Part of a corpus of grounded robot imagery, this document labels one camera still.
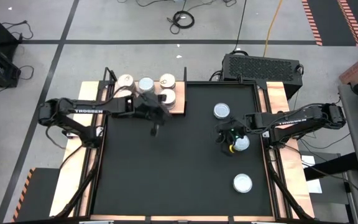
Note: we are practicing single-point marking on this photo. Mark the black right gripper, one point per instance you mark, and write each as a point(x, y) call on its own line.
point(235, 127)

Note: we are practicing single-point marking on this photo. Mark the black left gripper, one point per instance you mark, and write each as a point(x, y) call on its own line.
point(141, 109)

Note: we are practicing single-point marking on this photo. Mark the green white tuna can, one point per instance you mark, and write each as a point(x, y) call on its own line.
point(146, 84)
point(242, 183)
point(242, 143)
point(221, 111)

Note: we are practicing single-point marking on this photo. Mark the blue pink salmon can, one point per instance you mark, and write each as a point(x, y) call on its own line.
point(167, 81)
point(126, 81)
point(170, 101)

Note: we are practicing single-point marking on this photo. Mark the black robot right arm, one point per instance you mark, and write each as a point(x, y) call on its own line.
point(291, 119)

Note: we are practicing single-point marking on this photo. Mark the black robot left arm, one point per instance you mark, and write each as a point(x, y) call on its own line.
point(85, 111)

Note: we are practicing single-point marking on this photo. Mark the wooden tray board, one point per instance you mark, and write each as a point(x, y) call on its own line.
point(180, 107)

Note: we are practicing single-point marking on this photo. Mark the black table mat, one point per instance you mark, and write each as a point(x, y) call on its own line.
point(166, 165)

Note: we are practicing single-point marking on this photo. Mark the black perforated computer case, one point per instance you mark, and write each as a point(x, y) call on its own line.
point(259, 68)

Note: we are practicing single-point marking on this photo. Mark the white paper sheet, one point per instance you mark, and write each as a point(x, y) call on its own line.
point(314, 186)

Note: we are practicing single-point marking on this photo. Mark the black desk support bar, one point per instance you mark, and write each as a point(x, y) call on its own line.
point(331, 166)

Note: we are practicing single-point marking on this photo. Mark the black orange striped floor mat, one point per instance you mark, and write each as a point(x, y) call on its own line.
point(331, 18)
point(42, 193)

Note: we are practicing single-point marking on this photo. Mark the silver metal bracket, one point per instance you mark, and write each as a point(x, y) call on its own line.
point(182, 222)
point(265, 134)

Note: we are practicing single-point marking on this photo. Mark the black aluminium rig frame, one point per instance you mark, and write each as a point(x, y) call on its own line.
point(80, 191)

